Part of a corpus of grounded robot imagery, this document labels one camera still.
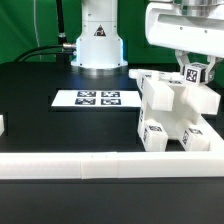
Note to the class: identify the white chair backrest part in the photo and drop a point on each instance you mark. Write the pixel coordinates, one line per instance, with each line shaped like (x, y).
(167, 91)

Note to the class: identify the white small chair post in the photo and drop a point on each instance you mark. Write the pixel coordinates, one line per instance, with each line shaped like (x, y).
(155, 138)

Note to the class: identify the white tagged nut cube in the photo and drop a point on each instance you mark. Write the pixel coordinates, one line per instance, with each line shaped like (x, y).
(194, 73)

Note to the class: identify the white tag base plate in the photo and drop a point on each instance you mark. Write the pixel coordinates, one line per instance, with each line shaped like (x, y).
(96, 98)

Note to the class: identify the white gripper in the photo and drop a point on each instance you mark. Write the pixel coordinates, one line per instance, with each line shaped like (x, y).
(165, 26)

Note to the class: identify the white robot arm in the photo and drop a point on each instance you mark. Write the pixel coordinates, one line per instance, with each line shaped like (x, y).
(100, 48)

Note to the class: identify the white chair seat part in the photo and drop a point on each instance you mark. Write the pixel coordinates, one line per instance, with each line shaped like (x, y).
(168, 119)

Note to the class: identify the white U-shaped fence frame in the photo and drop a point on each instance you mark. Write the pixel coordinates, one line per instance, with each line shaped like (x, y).
(69, 145)

